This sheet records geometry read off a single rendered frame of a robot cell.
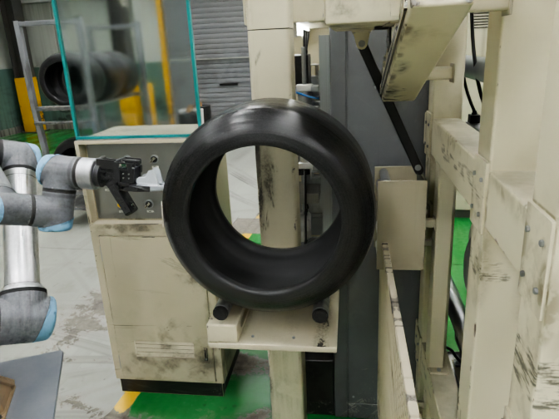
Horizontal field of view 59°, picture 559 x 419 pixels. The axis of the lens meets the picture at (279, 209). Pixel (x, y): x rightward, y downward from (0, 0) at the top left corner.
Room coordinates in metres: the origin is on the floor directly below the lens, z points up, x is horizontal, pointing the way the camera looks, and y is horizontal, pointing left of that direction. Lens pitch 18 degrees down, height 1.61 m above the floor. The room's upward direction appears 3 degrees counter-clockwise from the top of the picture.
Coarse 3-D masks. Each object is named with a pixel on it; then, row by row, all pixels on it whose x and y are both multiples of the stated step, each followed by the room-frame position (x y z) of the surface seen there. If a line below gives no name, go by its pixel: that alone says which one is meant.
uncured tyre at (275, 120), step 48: (192, 144) 1.24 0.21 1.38; (240, 144) 1.20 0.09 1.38; (288, 144) 1.18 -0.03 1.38; (336, 144) 1.20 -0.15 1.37; (192, 192) 1.48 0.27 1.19; (336, 192) 1.16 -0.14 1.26; (192, 240) 1.23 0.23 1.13; (240, 240) 1.49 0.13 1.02; (336, 240) 1.44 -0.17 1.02; (240, 288) 1.20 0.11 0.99; (288, 288) 1.20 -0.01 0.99; (336, 288) 1.20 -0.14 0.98
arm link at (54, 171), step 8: (40, 160) 1.38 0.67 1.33; (48, 160) 1.38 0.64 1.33; (56, 160) 1.38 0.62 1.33; (64, 160) 1.38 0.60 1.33; (72, 160) 1.38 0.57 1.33; (40, 168) 1.37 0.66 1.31; (48, 168) 1.37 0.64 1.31; (56, 168) 1.36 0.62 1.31; (64, 168) 1.36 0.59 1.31; (72, 168) 1.36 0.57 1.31; (40, 176) 1.37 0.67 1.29; (48, 176) 1.36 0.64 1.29; (56, 176) 1.36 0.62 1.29; (64, 176) 1.36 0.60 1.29; (72, 176) 1.35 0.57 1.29; (48, 184) 1.35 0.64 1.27; (56, 184) 1.35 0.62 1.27; (64, 184) 1.36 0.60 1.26; (72, 184) 1.36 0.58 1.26
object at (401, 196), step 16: (384, 176) 1.53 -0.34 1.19; (400, 176) 1.64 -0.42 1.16; (416, 176) 1.63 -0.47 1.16; (384, 192) 1.46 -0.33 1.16; (400, 192) 1.45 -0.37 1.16; (416, 192) 1.45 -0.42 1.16; (384, 208) 1.46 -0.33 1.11; (400, 208) 1.45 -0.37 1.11; (416, 208) 1.45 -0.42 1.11; (384, 224) 1.46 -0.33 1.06; (400, 224) 1.45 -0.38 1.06; (416, 224) 1.45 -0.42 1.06; (384, 240) 1.46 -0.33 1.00; (400, 240) 1.45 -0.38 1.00; (416, 240) 1.45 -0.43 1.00; (400, 256) 1.45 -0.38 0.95; (416, 256) 1.45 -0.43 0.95
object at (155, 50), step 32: (64, 0) 2.10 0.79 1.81; (96, 0) 2.08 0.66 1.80; (128, 0) 2.06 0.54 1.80; (160, 0) 2.04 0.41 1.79; (64, 32) 2.10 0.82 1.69; (96, 32) 2.08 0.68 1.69; (128, 32) 2.06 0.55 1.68; (160, 32) 2.04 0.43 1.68; (192, 32) 2.03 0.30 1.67; (64, 64) 2.10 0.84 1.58; (96, 64) 2.08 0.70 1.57; (128, 64) 2.06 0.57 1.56; (160, 64) 2.04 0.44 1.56; (192, 64) 2.02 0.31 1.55; (96, 96) 2.09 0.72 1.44; (128, 96) 2.06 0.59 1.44; (160, 96) 2.05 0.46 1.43; (192, 96) 2.03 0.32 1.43; (96, 128) 2.09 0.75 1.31; (128, 128) 2.07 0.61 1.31; (160, 128) 2.05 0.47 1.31; (192, 128) 2.03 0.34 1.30
